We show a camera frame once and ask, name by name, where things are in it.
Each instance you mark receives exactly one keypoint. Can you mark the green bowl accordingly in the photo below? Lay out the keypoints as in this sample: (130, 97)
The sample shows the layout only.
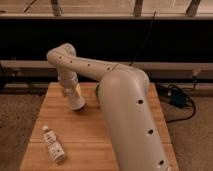
(96, 92)

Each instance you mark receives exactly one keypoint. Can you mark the black power adapter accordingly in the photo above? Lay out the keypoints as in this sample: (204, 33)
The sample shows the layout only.
(178, 98)

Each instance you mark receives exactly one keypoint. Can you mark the small plastic bottle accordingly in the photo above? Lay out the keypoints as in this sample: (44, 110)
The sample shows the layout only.
(55, 149)

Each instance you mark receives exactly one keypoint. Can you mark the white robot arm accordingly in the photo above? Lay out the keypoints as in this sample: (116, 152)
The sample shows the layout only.
(122, 95)

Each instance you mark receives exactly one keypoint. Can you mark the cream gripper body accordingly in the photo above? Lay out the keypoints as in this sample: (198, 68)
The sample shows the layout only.
(74, 91)

